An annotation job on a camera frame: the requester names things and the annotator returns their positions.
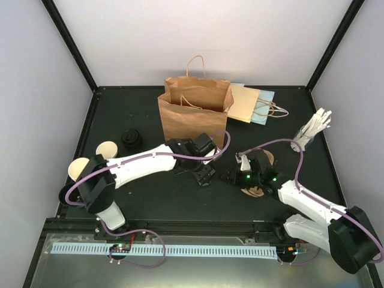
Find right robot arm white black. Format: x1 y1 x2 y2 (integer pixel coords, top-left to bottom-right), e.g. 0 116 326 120
220 167 383 274

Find black frame post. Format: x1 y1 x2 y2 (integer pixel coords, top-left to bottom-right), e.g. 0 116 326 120
305 0 365 92
41 0 98 92

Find paper cup black sleeve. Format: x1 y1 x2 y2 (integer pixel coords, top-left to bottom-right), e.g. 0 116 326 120
95 141 118 159

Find black front mounting rail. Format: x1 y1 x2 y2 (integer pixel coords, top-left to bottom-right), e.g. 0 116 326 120
43 218 299 244

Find glass with white stirrers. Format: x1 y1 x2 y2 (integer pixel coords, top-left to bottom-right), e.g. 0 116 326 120
290 108 332 152

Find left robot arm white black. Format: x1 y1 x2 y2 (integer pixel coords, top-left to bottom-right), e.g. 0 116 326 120
59 133 221 239

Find left black frame post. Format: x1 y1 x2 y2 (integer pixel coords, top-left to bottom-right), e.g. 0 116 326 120
41 0 98 92

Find stacked paper cups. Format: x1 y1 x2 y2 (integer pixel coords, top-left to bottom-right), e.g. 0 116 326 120
67 157 89 181

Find flat blue paper bag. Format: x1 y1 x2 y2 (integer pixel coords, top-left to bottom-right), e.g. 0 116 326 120
232 83 274 125

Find black coffee lids stack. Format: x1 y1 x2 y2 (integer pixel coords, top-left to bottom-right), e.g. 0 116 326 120
121 128 142 150

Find brown pulp cup carrier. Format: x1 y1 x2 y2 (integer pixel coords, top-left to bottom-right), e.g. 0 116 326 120
241 149 274 197

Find right black frame post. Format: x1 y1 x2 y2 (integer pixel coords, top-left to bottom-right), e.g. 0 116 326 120
305 0 365 92

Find blue slotted cable duct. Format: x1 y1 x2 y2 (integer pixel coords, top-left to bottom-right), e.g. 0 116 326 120
50 242 277 260

